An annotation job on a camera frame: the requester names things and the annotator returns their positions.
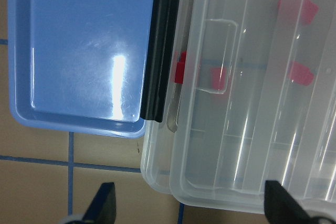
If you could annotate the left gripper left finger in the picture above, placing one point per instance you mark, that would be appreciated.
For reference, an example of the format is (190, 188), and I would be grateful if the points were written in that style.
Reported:
(103, 206)

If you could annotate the black box latch handle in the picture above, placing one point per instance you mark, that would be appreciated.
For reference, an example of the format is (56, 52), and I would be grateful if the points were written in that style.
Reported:
(159, 56)

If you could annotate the red block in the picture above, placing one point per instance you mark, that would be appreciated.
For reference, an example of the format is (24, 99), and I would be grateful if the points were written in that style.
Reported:
(306, 10)
(300, 74)
(218, 78)
(180, 68)

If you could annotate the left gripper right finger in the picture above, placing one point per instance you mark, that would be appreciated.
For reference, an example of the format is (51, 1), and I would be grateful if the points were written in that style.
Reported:
(280, 207)

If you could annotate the clear plastic storage box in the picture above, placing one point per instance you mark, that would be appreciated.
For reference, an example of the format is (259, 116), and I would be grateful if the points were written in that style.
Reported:
(162, 155)

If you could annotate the clear plastic box lid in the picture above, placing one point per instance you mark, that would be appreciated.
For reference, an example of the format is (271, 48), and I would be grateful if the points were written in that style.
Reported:
(249, 103)

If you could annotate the blue plastic tray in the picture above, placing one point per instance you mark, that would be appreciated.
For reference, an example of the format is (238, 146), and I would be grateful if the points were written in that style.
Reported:
(78, 65)

